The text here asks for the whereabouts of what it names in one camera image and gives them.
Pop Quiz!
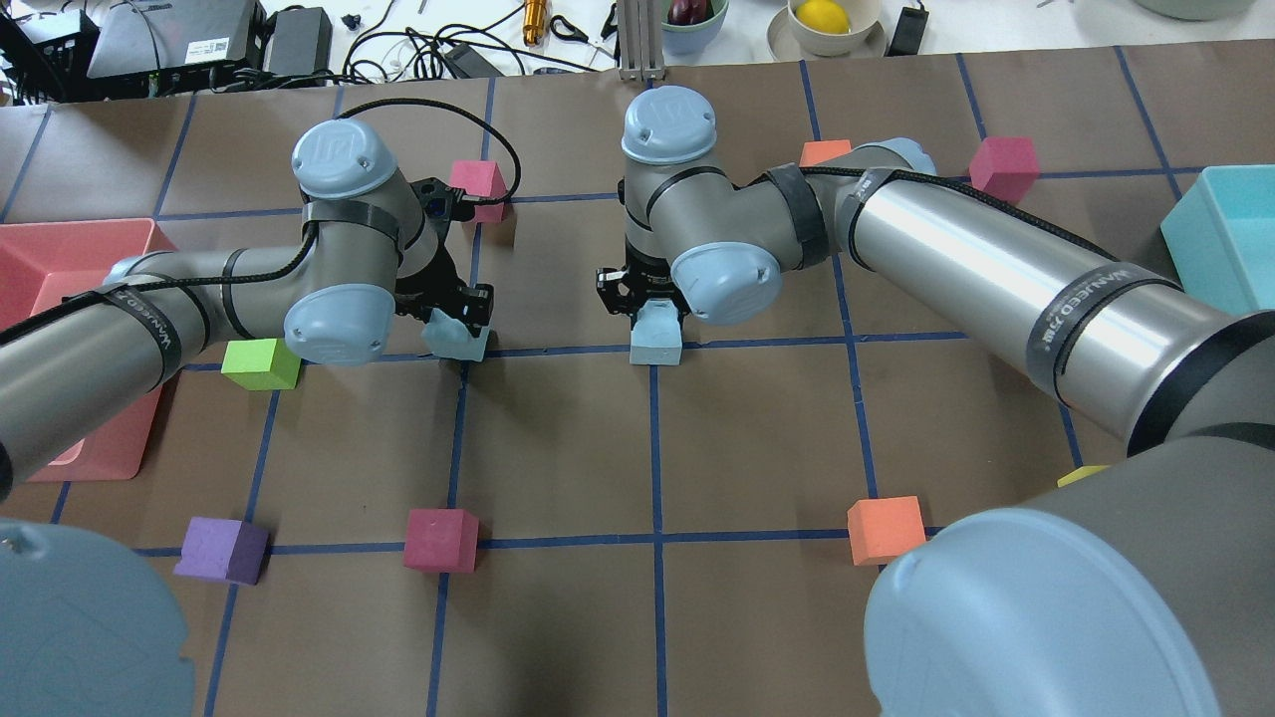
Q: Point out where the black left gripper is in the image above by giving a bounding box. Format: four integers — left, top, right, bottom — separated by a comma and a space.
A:
394, 177, 495, 336

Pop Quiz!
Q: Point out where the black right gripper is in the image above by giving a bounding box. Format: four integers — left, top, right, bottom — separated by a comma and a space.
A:
595, 262, 689, 322

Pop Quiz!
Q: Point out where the light blue foam block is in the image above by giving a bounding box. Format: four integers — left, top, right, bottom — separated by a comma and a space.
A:
630, 299, 683, 366
419, 307, 491, 362

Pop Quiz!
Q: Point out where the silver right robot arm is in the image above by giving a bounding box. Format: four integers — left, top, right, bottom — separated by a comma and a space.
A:
598, 85, 1274, 716

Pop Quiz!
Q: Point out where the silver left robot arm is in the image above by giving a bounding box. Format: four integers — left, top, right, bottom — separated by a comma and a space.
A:
1, 114, 493, 716

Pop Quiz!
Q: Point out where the pink foam block left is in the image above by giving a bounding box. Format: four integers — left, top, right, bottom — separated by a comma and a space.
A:
449, 159, 509, 225

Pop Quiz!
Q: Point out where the pink foam block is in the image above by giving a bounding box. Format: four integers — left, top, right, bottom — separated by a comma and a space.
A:
968, 137, 1040, 205
449, 159, 509, 225
402, 508, 481, 575

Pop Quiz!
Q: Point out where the green foam block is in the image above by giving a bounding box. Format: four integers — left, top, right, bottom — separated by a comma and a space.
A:
221, 339, 302, 390

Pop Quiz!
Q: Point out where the orange foam block left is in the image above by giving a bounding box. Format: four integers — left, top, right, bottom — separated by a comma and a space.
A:
798, 139, 856, 167

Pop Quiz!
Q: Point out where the orange foam block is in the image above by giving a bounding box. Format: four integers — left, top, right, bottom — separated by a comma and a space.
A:
798, 139, 856, 167
847, 496, 927, 566

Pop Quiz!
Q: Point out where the pink foam block right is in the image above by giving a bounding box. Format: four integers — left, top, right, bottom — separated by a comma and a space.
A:
402, 508, 481, 575

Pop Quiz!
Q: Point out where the light blue fruit bowl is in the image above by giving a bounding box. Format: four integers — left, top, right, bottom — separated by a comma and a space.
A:
660, 0, 731, 56

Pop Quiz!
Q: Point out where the black power adapter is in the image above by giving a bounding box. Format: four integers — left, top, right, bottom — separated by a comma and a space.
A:
263, 6, 333, 77

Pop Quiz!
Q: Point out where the orange screwdriver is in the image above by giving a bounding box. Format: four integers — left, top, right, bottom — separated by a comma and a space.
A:
521, 0, 548, 47

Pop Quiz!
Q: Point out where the beige bowl with lemon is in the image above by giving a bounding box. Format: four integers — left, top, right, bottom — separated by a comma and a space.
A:
768, 1, 885, 61

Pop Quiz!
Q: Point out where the purple foam block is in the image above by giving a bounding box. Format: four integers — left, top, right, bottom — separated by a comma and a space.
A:
173, 515, 270, 586

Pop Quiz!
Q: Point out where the orange foam block right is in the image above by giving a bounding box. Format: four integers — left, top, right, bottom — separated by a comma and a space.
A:
847, 496, 927, 566

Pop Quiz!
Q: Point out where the pink foam block far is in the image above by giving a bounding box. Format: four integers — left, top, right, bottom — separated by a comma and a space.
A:
968, 137, 1040, 205

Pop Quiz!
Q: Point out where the pink plastic tray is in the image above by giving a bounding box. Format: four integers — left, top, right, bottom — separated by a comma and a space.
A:
1, 218, 173, 484

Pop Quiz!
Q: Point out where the yellow foam block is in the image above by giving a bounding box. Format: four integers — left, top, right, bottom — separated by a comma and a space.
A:
1056, 464, 1111, 487

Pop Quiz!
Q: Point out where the teal plastic tray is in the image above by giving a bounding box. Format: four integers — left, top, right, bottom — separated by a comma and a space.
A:
1160, 165, 1274, 315

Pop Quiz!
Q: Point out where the aluminium frame post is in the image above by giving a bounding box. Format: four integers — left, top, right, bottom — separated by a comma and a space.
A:
616, 0, 666, 82

